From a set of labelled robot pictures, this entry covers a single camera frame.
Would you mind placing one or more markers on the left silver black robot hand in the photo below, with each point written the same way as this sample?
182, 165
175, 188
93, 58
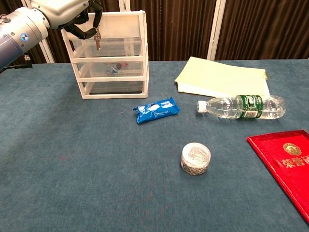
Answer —
62, 9

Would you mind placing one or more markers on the metal keys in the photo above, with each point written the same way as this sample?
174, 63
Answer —
97, 39

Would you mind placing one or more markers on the white plastic drawer organizer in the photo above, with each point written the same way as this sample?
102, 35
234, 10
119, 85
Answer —
120, 79

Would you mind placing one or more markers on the small blue clip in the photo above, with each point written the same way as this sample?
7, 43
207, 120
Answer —
113, 70

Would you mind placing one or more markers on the small red cap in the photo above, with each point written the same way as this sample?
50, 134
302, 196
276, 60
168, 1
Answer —
119, 65

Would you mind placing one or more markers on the dark pleated curtain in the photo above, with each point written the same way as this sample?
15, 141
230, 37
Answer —
181, 29

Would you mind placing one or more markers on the blue felt table mat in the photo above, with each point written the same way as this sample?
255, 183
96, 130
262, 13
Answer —
72, 145

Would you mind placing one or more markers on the blue snack packet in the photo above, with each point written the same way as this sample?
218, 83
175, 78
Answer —
157, 110

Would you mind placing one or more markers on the pale yellow paper notebook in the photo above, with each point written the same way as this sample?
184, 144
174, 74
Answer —
222, 77

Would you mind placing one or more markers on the clear green-label water bottle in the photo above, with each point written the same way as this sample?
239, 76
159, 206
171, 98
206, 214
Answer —
229, 107

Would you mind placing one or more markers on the round clear paper clip box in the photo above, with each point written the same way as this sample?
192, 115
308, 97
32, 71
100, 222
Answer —
195, 159

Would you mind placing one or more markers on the red certificate book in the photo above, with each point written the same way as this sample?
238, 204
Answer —
285, 164

